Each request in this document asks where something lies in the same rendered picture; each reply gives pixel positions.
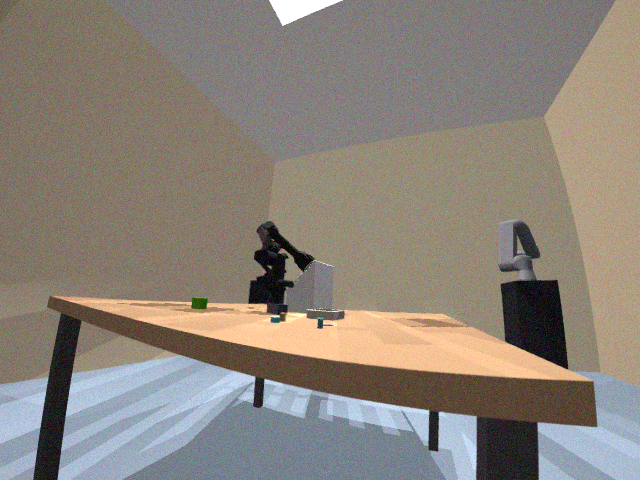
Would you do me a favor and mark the small green cube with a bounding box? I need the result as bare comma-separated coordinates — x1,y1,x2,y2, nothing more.
191,298,208,309

